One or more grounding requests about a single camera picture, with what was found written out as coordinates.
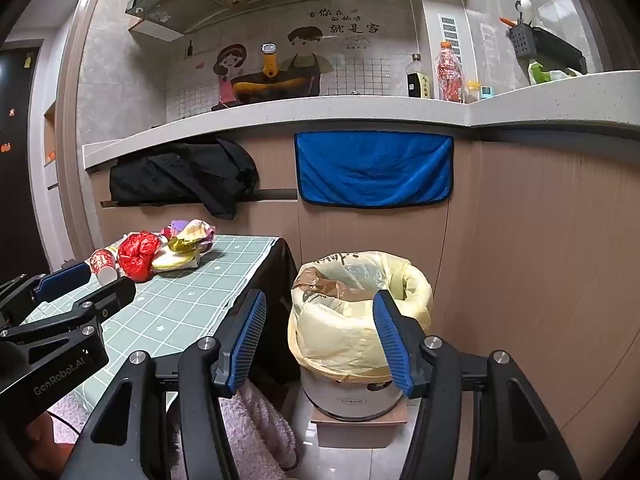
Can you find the trash bin with yellow bag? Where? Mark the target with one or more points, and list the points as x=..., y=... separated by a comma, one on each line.
x=340, y=345

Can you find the person's left hand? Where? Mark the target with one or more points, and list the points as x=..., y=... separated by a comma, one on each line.
x=40, y=430

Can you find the gold wrapper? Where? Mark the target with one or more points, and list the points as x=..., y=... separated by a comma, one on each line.
x=181, y=245

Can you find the silver metal bin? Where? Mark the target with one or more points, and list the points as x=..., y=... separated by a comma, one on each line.
x=345, y=400

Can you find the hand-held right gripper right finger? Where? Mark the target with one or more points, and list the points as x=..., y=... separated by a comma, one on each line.
x=392, y=345

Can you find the black utensil holder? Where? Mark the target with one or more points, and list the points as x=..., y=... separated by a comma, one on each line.
x=520, y=41
x=560, y=47

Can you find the red drink can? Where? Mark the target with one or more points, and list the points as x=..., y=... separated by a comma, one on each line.
x=102, y=261

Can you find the grey range hood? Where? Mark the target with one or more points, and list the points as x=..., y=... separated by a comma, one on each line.
x=200, y=5

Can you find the red chili plastic bottle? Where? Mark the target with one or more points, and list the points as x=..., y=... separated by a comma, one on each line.
x=450, y=75

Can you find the black cloth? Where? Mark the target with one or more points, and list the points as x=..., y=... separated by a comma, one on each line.
x=175, y=170

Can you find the yellow crumpled wrappers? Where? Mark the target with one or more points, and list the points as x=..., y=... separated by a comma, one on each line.
x=197, y=232

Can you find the red plastic bag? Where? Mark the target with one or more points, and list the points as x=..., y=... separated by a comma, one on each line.
x=137, y=255

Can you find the pink fluffy blanket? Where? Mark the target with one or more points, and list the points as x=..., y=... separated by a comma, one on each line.
x=255, y=430

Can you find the cardboard box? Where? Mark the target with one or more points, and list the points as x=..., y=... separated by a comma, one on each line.
x=350, y=432

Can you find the yellow flat wrapper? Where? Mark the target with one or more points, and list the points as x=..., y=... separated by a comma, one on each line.
x=172, y=261

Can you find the green white plastic bag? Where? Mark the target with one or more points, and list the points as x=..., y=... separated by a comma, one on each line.
x=540, y=72

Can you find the purple pink sponge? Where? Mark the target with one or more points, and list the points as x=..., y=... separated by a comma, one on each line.
x=176, y=225

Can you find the brown plastic bag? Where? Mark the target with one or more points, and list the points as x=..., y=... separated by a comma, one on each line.
x=325, y=285

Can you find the white utensil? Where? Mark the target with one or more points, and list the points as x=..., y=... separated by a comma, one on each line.
x=525, y=7

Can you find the blue towel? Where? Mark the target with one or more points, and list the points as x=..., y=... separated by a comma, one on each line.
x=375, y=170

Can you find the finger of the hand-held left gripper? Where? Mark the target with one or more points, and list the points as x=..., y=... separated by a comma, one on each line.
x=65, y=278
x=112, y=296

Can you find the small yellow lid jar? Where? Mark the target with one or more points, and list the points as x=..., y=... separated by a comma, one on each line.
x=472, y=94

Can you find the dark sauce bottle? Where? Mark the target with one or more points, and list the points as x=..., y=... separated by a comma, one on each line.
x=419, y=85

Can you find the small light blue device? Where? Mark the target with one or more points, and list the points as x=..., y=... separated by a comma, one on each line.
x=487, y=93

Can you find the dark refrigerator door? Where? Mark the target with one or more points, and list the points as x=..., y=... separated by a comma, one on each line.
x=17, y=170

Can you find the cartoon wall sticker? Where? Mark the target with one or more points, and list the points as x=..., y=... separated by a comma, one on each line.
x=230, y=62

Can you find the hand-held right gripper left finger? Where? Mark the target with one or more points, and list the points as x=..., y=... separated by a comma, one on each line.
x=247, y=340

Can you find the white vent grille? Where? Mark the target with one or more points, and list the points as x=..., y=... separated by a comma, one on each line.
x=447, y=30

